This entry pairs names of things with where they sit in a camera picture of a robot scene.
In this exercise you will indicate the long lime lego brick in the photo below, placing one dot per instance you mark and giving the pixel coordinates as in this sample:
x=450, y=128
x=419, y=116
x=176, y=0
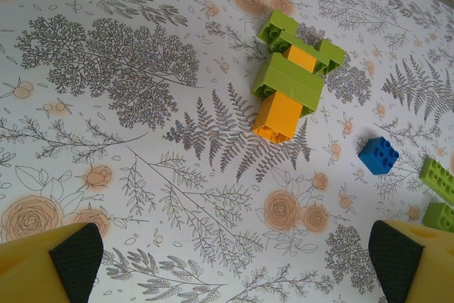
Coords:
x=438, y=182

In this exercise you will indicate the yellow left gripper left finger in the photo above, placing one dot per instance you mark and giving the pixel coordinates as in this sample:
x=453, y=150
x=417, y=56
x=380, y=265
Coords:
x=35, y=271

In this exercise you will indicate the orange and lime lego carrot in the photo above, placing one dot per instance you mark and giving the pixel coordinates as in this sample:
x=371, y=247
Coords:
x=287, y=83

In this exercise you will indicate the small lime lego brick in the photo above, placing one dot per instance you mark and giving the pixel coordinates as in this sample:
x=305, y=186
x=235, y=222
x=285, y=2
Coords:
x=440, y=216

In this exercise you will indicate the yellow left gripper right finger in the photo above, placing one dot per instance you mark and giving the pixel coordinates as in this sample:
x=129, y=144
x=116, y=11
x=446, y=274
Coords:
x=425, y=267

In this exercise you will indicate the small blue lego brick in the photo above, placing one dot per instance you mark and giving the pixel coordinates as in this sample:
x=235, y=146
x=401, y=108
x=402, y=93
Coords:
x=377, y=155

